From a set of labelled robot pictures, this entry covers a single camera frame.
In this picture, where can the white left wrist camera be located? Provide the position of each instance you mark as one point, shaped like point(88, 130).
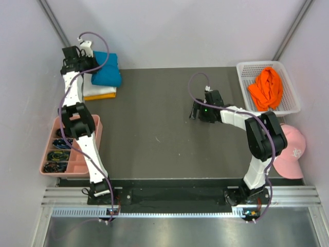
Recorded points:
point(86, 46)

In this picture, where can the grey slotted cable duct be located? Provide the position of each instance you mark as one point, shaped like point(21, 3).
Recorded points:
point(103, 212)

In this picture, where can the white perforated plastic basket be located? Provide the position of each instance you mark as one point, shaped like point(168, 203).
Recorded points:
point(247, 73)

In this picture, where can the yellow folded t shirt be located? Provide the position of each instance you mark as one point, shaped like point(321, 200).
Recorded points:
point(100, 95)

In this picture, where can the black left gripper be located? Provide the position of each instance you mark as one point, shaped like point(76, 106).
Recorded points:
point(94, 64)

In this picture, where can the pink cap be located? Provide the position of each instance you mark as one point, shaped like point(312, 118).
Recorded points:
point(287, 163)

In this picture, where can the pink compartment tray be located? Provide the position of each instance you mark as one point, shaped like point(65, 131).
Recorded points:
point(76, 165)

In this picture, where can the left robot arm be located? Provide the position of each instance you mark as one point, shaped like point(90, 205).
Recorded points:
point(77, 121)

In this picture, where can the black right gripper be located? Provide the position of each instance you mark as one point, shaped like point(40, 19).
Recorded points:
point(198, 106)

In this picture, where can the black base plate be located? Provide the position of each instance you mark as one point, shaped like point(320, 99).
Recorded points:
point(173, 200)

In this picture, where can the white folded t shirt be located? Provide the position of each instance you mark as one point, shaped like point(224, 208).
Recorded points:
point(93, 90)

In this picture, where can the blue t shirt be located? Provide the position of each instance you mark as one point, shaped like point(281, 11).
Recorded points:
point(109, 74)

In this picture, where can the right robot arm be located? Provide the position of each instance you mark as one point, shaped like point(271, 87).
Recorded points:
point(265, 137)

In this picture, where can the orange crumpled t shirt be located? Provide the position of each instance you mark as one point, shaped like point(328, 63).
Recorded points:
point(267, 90)

